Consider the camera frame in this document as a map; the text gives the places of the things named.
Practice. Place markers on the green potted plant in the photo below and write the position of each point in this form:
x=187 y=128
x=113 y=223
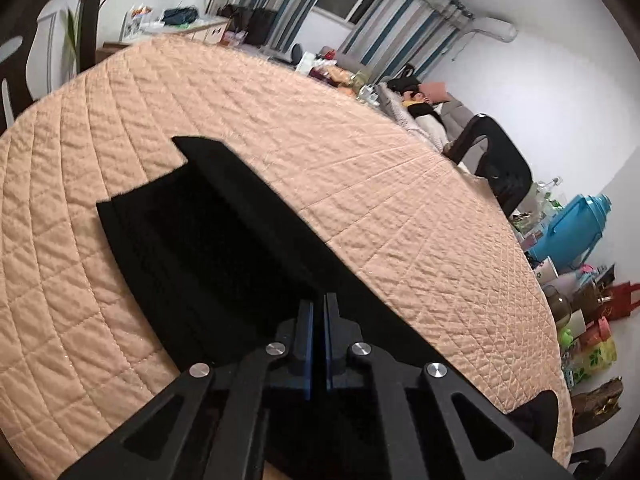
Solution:
x=75 y=35

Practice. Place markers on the white paper cup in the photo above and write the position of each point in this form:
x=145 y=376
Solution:
x=545 y=272

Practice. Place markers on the striped curtain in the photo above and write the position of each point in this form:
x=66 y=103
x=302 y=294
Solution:
x=295 y=5
x=400 y=35

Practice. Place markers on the peach quilted blanket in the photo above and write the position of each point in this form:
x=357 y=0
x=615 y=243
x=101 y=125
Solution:
x=350 y=135

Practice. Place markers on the grey sofa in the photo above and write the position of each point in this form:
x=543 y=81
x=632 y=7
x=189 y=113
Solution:
x=455 y=110

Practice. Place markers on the white air conditioner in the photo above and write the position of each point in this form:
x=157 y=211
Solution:
x=495 y=27

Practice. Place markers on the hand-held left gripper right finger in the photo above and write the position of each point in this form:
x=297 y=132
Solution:
x=328 y=355

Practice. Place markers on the brown glass jar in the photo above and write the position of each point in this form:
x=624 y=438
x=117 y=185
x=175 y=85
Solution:
x=557 y=307

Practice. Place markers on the black pants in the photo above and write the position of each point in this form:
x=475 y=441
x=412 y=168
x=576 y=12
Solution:
x=200 y=240

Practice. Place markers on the black plastic chair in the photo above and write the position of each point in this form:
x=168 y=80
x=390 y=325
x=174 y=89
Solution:
x=85 y=20
x=505 y=160
x=587 y=460

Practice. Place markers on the red tote bag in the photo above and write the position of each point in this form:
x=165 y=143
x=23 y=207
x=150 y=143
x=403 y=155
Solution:
x=620 y=300

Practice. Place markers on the dark blue bag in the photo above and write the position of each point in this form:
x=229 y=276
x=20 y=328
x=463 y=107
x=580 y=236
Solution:
x=180 y=16

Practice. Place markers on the yellow leaf-print bag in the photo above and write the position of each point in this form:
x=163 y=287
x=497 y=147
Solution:
x=595 y=360

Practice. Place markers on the blue thermos jug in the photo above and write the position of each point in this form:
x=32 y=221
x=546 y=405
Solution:
x=570 y=230

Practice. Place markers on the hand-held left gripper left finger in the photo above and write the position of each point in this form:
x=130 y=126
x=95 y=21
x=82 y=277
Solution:
x=309 y=355

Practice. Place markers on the wooden desk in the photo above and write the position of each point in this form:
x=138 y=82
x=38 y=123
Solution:
x=200 y=27

